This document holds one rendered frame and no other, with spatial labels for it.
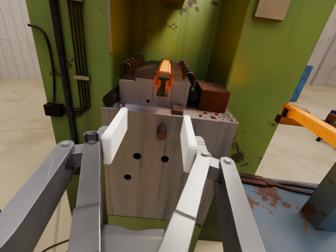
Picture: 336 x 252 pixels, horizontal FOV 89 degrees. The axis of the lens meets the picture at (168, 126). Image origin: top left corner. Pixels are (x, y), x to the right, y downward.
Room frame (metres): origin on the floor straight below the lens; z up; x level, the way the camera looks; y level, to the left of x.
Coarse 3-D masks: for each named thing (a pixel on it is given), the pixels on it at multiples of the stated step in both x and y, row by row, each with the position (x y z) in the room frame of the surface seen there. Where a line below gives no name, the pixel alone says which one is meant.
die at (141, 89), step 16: (144, 64) 0.79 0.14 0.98; (160, 64) 0.71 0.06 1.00; (176, 64) 0.84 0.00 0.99; (128, 80) 0.48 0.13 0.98; (144, 80) 0.48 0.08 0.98; (176, 80) 0.50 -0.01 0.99; (128, 96) 0.48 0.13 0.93; (144, 96) 0.48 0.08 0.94; (160, 96) 0.48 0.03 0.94; (176, 96) 0.48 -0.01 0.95
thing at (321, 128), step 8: (288, 104) 0.46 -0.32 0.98; (296, 112) 0.41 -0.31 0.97; (304, 112) 0.40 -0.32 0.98; (296, 120) 0.39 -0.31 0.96; (304, 120) 0.37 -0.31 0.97; (312, 120) 0.35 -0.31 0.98; (320, 120) 0.36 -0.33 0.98; (312, 128) 0.34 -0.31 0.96; (320, 128) 0.33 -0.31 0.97; (328, 128) 0.32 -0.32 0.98; (320, 136) 0.32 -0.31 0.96; (328, 136) 0.30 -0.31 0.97
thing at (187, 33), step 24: (144, 0) 0.95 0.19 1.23; (192, 0) 0.96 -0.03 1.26; (216, 0) 0.97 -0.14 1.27; (144, 24) 0.95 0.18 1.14; (168, 24) 0.96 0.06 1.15; (192, 24) 0.97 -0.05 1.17; (216, 24) 0.97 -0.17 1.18; (144, 48) 0.95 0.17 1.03; (168, 48) 0.96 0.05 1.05; (192, 48) 0.97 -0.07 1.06
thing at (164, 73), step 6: (168, 60) 0.81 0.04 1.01; (162, 66) 0.61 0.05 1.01; (168, 66) 0.63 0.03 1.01; (156, 72) 0.46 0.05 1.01; (162, 72) 0.44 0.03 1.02; (168, 72) 0.45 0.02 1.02; (156, 78) 0.46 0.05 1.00; (162, 78) 0.39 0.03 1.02; (168, 78) 0.39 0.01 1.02; (156, 84) 0.46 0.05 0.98; (162, 84) 0.39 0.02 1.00; (168, 84) 0.47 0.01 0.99; (162, 90) 0.39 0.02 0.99
